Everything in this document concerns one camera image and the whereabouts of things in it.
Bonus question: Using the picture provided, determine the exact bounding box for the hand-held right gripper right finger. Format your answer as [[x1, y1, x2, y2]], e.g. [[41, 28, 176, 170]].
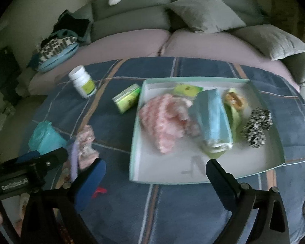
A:
[[205, 159, 291, 244]]

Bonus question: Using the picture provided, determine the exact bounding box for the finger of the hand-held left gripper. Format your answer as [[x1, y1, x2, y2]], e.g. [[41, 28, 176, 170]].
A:
[[15, 150, 43, 165], [36, 147, 69, 170]]

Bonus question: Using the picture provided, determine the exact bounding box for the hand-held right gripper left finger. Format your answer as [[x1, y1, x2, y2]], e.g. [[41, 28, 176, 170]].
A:
[[20, 158, 107, 244]]

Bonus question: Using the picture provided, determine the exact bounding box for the purple soft strap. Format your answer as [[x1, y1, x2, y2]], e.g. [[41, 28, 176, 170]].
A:
[[69, 140, 81, 181]]

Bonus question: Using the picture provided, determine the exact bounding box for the pink scrunchie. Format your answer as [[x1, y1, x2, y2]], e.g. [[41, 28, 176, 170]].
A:
[[76, 126, 100, 169]]

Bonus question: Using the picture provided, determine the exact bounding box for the white shallow box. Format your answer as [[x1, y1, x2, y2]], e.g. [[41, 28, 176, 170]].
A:
[[130, 77, 285, 185]]

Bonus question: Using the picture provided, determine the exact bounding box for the green headband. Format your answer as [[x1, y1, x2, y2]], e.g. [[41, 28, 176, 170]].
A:
[[225, 88, 242, 143]]

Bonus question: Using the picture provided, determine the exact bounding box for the black and white scrunchie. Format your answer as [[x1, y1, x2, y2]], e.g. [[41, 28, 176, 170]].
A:
[[241, 107, 273, 148]]

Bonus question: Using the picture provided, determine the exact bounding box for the pink fluffy cloth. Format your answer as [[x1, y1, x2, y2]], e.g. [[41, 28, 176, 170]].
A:
[[138, 94, 201, 154]]

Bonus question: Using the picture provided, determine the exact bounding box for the small green packet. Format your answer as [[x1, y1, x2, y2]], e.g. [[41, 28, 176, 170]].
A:
[[173, 84, 203, 97]]

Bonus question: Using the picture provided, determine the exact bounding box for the small red scrap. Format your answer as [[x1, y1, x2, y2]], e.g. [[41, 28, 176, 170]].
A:
[[91, 187, 108, 199]]

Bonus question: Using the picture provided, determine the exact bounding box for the teal crumpled cloth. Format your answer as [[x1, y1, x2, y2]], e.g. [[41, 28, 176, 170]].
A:
[[28, 121, 66, 155]]

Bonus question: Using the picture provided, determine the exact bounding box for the blue plaid blanket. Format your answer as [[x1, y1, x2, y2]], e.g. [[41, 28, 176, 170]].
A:
[[18, 57, 305, 244]]

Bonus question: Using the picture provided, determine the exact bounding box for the white bottle with green label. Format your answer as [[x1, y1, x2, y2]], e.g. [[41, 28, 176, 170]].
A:
[[68, 65, 97, 99]]

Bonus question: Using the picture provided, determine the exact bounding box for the green tissue packet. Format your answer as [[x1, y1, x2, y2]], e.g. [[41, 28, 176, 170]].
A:
[[112, 84, 141, 114]]

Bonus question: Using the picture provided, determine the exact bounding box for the dark clothing pile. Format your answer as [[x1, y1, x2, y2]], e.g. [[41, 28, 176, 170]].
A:
[[53, 10, 92, 44]]

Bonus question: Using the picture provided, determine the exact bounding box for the pink sofa cover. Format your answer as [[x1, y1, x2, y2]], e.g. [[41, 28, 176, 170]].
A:
[[28, 28, 301, 96]]

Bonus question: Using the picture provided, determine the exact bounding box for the grey square cushion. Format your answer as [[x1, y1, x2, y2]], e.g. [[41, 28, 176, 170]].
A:
[[166, 0, 247, 34], [231, 24, 305, 61]]

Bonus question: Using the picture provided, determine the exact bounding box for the grey sofa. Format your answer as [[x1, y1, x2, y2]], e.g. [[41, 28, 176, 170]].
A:
[[15, 0, 305, 102]]

